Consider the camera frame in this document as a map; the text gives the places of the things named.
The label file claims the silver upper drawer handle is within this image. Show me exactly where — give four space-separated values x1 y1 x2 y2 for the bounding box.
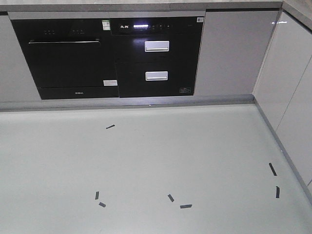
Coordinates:
144 40 170 52

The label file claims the grey cabinet door panel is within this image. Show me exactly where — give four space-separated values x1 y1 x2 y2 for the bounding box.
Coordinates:
195 11 278 96

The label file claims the silver drawer handle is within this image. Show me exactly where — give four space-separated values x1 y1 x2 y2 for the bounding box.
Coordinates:
144 40 170 52
145 71 168 81

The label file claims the silver lower drawer handle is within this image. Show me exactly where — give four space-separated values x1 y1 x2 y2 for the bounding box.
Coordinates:
145 71 168 81

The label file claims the grey right side cabinet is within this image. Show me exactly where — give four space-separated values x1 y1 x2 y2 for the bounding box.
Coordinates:
252 10 312 187

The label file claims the black drawer sterilizer cabinet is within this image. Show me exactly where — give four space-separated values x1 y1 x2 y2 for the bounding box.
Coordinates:
110 16 204 98

